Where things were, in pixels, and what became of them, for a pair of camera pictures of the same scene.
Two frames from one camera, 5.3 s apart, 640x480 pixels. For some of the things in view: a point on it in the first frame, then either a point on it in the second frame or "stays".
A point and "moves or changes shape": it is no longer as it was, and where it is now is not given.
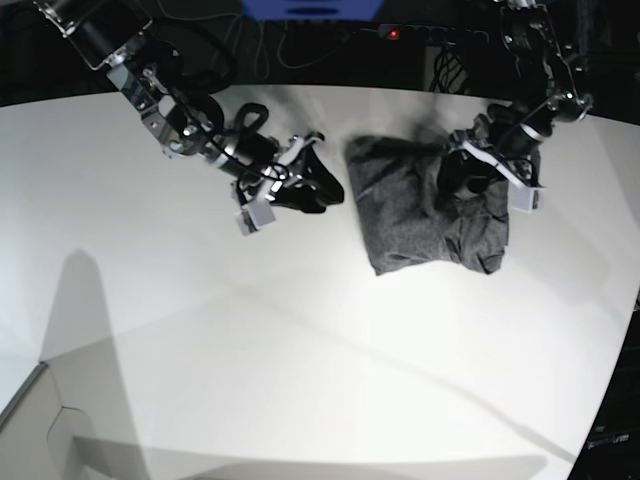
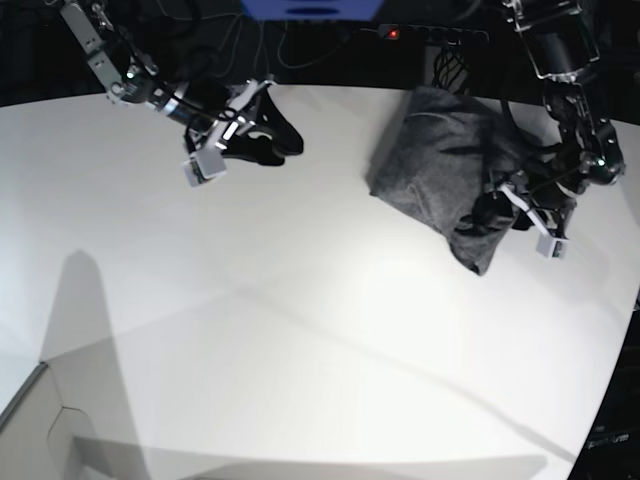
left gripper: x=254 y=191 to x=209 y=137
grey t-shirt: x=408 y=222 moves or changes shape
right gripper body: x=516 y=166 to x=549 y=222
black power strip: x=433 y=36 stays
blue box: x=312 y=10 stays
